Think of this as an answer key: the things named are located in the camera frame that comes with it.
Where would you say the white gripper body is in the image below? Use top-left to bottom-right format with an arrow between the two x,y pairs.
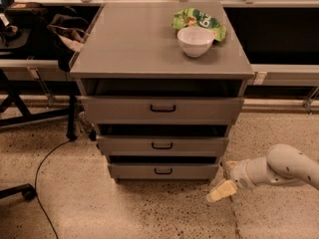
222,159 -> 256,189

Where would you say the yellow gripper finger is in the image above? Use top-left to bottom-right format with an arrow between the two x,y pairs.
206,179 -> 237,202

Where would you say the grey bottom drawer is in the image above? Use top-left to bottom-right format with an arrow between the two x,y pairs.
108,155 -> 218,180

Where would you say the grey drawer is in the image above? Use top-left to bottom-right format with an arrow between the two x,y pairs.
97,124 -> 228,156
82,79 -> 243,124
108,155 -> 218,180

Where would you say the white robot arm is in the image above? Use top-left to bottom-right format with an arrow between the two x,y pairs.
206,143 -> 319,202

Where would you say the grey drawer cabinet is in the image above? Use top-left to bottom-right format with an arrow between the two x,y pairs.
69,0 -> 256,184

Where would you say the grey middle drawer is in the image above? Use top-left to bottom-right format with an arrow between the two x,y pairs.
97,124 -> 228,156

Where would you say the grey top drawer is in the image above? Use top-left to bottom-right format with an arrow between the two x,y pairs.
82,79 -> 243,124

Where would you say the white bowl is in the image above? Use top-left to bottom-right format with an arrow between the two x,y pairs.
177,27 -> 215,58

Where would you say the green snack bag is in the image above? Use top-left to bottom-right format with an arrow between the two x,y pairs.
171,8 -> 226,42

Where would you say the black table stand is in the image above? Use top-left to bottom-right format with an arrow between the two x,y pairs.
0,70 -> 77,141

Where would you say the black chair base caster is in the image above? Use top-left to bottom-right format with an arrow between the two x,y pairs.
0,183 -> 36,201

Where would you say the dark bag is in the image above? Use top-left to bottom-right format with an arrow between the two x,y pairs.
48,14 -> 89,72

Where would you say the black desk with items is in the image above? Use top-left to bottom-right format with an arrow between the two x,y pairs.
0,2 -> 54,58

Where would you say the black cable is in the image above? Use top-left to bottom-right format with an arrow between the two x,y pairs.
34,137 -> 73,239

